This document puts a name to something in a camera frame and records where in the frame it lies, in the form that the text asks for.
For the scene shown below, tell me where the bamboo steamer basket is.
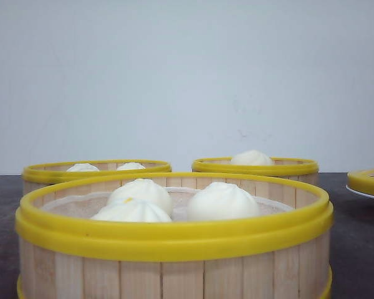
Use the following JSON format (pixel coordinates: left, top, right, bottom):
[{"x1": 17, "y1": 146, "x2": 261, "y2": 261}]
[
  {"x1": 191, "y1": 157, "x2": 319, "y2": 185},
  {"x1": 15, "y1": 173, "x2": 333, "y2": 298},
  {"x1": 22, "y1": 159, "x2": 171, "y2": 195}
]

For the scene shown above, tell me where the yellow rimmed steamer lid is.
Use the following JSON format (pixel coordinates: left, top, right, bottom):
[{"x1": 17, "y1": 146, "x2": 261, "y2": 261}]
[{"x1": 347, "y1": 169, "x2": 374, "y2": 196}]

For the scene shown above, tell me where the right white bun front basket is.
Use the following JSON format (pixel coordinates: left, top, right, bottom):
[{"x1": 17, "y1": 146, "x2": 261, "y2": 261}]
[{"x1": 187, "y1": 182, "x2": 260, "y2": 221}]

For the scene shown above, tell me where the right bun in left basket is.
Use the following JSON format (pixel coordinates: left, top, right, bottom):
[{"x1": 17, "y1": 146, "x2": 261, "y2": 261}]
[{"x1": 117, "y1": 162, "x2": 146, "y2": 171}]

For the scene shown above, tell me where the white bun in right basket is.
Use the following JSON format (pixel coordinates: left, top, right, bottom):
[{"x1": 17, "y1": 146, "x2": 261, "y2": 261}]
[{"x1": 230, "y1": 149, "x2": 274, "y2": 166}]

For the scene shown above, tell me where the back left white bun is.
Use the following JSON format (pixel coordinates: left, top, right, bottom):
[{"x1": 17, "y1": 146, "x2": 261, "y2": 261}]
[{"x1": 107, "y1": 179, "x2": 173, "y2": 216}]

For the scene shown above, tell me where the front left white bun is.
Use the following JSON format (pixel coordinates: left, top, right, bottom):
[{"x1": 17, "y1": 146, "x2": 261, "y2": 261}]
[{"x1": 91, "y1": 199, "x2": 172, "y2": 223}]

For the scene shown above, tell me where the white plate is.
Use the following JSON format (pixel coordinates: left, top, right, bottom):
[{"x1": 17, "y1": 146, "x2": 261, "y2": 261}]
[{"x1": 345, "y1": 185, "x2": 374, "y2": 199}]

